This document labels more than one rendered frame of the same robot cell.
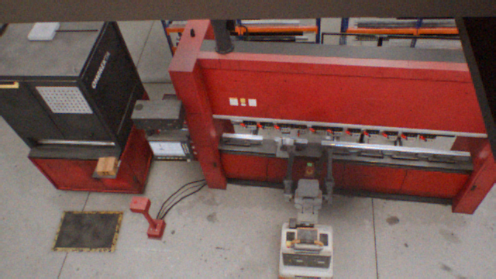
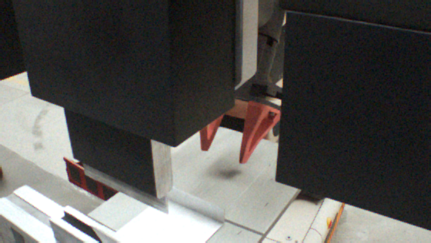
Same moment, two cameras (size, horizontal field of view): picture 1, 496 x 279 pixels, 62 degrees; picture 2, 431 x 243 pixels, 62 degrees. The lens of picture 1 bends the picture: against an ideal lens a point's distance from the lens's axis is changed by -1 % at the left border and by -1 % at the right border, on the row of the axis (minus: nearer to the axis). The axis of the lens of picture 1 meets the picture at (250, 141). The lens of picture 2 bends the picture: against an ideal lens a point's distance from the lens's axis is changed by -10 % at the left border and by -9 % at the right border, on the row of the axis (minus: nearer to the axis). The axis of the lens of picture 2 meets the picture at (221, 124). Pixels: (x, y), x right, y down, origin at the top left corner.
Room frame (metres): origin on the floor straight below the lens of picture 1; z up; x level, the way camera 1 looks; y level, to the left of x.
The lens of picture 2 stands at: (3.26, -0.28, 1.28)
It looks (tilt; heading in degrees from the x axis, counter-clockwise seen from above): 27 degrees down; 195
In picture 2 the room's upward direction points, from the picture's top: straight up
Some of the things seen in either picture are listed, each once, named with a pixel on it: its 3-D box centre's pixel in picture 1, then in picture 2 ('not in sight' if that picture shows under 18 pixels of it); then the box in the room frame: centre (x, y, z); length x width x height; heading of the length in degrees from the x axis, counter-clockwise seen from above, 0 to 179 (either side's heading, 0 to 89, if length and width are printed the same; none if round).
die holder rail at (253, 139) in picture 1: (242, 138); not in sight; (3.19, 0.09, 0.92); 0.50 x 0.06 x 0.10; 73
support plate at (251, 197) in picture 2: (284, 148); (216, 188); (2.89, -0.39, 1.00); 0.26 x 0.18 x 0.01; 163
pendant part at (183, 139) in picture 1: (172, 146); not in sight; (2.86, 0.87, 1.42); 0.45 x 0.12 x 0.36; 78
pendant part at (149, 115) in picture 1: (167, 134); not in sight; (2.95, 0.90, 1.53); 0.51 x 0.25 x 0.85; 78
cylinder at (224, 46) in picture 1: (229, 27); not in sight; (3.30, 0.04, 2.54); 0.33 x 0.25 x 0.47; 73
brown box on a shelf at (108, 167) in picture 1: (105, 166); not in sight; (3.00, 1.78, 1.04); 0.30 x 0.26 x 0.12; 77
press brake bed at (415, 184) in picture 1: (337, 171); not in sight; (2.80, -1.04, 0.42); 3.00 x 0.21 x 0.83; 73
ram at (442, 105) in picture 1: (346, 101); not in sight; (2.84, -1.05, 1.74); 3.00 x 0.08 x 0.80; 73
